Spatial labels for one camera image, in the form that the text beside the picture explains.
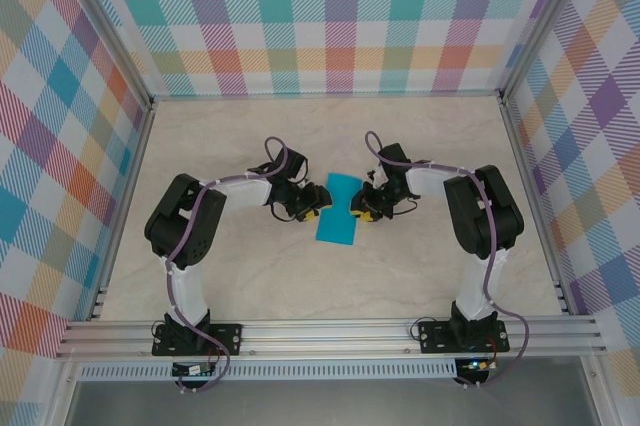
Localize grey metal shelf panel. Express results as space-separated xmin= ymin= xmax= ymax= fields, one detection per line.
xmin=64 ymin=379 xmax=601 ymax=426

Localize thin black left gripper cable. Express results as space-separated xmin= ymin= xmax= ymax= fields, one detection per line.
xmin=267 ymin=199 xmax=297 ymax=222

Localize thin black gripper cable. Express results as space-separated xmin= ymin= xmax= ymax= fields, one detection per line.
xmin=267 ymin=199 xmax=297 ymax=222
xmin=387 ymin=194 xmax=420 ymax=218

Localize thin black right gripper cable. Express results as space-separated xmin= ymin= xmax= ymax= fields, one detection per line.
xmin=387 ymin=194 xmax=420 ymax=218

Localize aluminium mounting rail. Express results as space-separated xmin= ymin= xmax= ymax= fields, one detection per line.
xmin=55 ymin=315 xmax=609 ymax=360

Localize aluminium side floor rail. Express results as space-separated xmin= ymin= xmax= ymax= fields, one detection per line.
xmin=499 ymin=95 xmax=574 ymax=317
xmin=87 ymin=100 xmax=157 ymax=322

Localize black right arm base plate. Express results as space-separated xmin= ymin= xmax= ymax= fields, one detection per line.
xmin=418 ymin=319 xmax=510 ymax=355

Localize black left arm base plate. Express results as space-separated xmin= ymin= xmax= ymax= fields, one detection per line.
xmin=151 ymin=323 xmax=244 ymax=357

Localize slotted grey cable tray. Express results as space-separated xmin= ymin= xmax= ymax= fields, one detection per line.
xmin=79 ymin=358 xmax=459 ymax=382

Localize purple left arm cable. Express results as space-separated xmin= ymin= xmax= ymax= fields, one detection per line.
xmin=163 ymin=136 xmax=301 ymax=395

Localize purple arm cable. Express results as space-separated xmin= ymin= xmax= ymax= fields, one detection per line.
xmin=163 ymin=136 xmax=301 ymax=395
xmin=363 ymin=130 xmax=530 ymax=390

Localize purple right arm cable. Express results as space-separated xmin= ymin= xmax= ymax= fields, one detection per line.
xmin=363 ymin=130 xmax=530 ymax=390

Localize aluminium frame post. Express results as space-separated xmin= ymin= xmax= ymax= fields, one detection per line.
xmin=499 ymin=0 xmax=596 ymax=102
xmin=58 ymin=0 xmax=155 ymax=110

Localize aluminium frame leg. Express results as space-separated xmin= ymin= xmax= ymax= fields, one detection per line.
xmin=47 ymin=359 xmax=84 ymax=426
xmin=582 ymin=355 xmax=619 ymax=426

